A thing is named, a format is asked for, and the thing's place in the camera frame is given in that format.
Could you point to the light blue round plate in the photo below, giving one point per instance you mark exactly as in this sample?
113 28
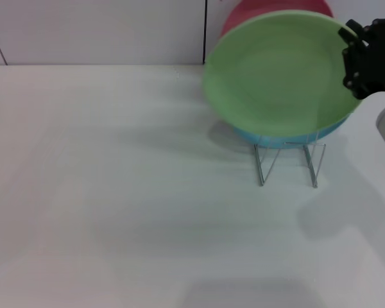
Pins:
260 138

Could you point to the green round plate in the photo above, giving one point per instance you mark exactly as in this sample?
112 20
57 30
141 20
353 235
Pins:
276 70

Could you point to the red round plate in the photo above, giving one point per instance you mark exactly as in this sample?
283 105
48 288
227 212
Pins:
244 13

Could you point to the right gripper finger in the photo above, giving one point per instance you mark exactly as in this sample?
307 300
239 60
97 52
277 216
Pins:
353 64
383 27

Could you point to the black vertical wall strip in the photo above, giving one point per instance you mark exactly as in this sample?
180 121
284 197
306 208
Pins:
205 32

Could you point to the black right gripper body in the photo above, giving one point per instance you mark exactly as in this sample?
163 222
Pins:
381 64

